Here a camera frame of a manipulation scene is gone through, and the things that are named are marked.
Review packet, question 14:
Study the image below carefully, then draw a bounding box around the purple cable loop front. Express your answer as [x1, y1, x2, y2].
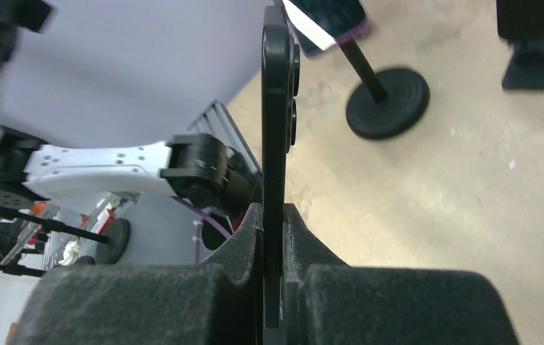
[171, 195, 234, 265]

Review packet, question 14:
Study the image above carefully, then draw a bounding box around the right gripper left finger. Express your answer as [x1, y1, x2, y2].
[10, 203, 264, 344]

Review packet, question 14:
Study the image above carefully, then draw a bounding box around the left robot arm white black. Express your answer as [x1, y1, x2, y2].
[0, 1, 262, 218]

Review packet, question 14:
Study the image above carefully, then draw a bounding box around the black folding phone stand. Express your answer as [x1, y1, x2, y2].
[496, 0, 544, 91]

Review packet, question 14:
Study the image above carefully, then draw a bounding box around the purple-cased phone on stand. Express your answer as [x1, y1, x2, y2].
[277, 0, 371, 58]

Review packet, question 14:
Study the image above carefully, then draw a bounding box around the black base frame rail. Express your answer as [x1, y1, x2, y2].
[186, 100, 262, 190]

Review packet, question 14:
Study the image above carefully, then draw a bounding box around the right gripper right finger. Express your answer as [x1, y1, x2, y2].
[282, 204, 518, 344]

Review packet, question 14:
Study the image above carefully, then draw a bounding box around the black phone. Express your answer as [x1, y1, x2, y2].
[261, 5, 300, 329]

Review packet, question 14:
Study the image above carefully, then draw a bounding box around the black round-base stand left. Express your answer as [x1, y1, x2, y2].
[340, 40, 430, 140]

